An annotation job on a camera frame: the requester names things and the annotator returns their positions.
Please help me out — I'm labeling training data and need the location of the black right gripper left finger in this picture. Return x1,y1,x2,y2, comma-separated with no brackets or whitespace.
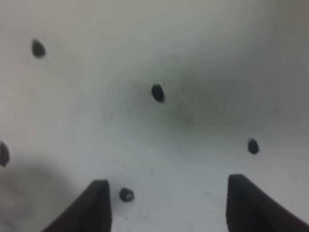
44,180,112,232

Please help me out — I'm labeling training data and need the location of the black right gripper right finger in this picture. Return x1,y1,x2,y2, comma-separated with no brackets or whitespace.
225,174,309,232

